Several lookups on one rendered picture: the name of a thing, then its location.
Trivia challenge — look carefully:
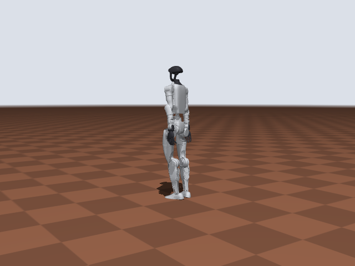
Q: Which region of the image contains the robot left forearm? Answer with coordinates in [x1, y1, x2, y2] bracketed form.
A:
[165, 105, 175, 129]

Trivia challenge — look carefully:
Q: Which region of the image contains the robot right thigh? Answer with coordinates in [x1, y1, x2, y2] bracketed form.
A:
[176, 127, 189, 167]

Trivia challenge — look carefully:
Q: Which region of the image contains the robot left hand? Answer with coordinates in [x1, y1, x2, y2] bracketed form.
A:
[167, 125, 177, 145]

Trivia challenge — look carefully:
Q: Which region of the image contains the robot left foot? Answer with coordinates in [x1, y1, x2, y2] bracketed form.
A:
[165, 193, 184, 200]

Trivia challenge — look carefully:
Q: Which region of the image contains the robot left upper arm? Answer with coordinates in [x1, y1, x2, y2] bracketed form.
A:
[164, 85, 174, 110]

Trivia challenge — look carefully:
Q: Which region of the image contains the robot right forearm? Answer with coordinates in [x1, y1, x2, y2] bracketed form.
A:
[182, 110, 190, 129]

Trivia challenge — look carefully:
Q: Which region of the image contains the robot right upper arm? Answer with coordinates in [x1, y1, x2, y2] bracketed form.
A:
[185, 87, 189, 112]

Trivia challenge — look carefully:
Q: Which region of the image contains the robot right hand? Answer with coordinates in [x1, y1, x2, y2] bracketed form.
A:
[185, 125, 191, 143]

